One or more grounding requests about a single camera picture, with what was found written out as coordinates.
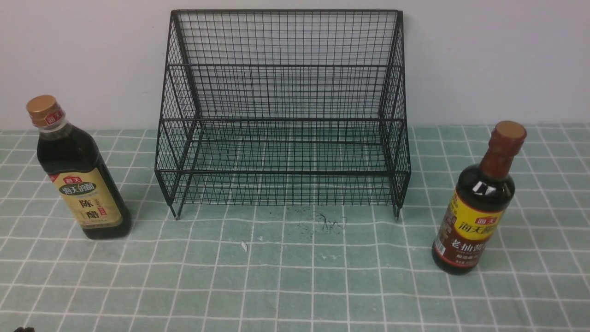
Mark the soy sauce bottle yellow label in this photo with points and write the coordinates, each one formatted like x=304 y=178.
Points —
x=481 y=195

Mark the black wire mesh shelf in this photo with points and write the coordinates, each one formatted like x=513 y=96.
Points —
x=284 y=107

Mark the vinegar bottle with beige label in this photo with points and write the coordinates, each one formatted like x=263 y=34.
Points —
x=73 y=162

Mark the green checkered tablecloth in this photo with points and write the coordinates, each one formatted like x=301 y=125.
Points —
x=300 y=268

